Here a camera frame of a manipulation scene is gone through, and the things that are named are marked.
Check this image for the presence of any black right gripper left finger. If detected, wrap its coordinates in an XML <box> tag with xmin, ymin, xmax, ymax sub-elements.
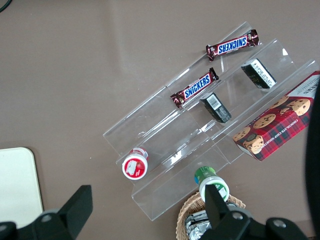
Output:
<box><xmin>33</xmin><ymin>184</ymin><xmax>94</xmax><ymax>239</ymax></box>

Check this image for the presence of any clear acrylic step shelf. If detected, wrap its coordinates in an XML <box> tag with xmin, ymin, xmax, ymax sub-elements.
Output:
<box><xmin>102</xmin><ymin>20</ymin><xmax>320</xmax><ymax>222</ymax></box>

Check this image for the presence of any green yogurt cup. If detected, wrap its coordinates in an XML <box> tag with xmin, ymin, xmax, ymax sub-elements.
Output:
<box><xmin>193</xmin><ymin>165</ymin><xmax>230</xmax><ymax>203</ymax></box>

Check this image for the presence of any red strawberry yogurt cup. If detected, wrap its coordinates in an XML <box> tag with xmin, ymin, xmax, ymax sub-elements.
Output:
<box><xmin>121</xmin><ymin>146</ymin><xmax>150</xmax><ymax>181</ymax></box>

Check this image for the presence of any light oval wicker basket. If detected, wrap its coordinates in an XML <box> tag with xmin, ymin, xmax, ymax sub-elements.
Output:
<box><xmin>176</xmin><ymin>191</ymin><xmax>247</xmax><ymax>240</ymax></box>

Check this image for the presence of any Snickers chocolate bar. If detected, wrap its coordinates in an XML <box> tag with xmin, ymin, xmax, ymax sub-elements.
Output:
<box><xmin>170</xmin><ymin>67</ymin><xmax>220</xmax><ymax>109</ymax></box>
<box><xmin>205</xmin><ymin>29</ymin><xmax>259</xmax><ymax>62</ymax></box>

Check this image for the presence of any black looped table cable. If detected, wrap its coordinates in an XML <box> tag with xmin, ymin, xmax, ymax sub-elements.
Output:
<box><xmin>0</xmin><ymin>0</ymin><xmax>11</xmax><ymax>14</ymax></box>

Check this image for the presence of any small black carton box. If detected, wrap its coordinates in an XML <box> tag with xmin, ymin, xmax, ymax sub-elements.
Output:
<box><xmin>240</xmin><ymin>58</ymin><xmax>278</xmax><ymax>90</ymax></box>
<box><xmin>199</xmin><ymin>92</ymin><xmax>233</xmax><ymax>124</ymax></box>

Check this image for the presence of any beige plastic tray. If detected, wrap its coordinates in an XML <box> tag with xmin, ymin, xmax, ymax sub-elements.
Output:
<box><xmin>0</xmin><ymin>146</ymin><xmax>44</xmax><ymax>229</ymax></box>

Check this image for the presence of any silver foil packet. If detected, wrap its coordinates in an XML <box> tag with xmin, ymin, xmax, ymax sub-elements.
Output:
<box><xmin>184</xmin><ymin>209</ymin><xmax>213</xmax><ymax>240</ymax></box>

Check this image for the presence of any red tartan cookie box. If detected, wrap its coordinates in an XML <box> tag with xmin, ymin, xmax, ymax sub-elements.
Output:
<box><xmin>232</xmin><ymin>70</ymin><xmax>320</xmax><ymax>163</ymax></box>

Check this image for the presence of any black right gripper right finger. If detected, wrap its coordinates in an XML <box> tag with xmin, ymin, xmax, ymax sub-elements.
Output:
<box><xmin>204</xmin><ymin>183</ymin><xmax>252</xmax><ymax>240</ymax></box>

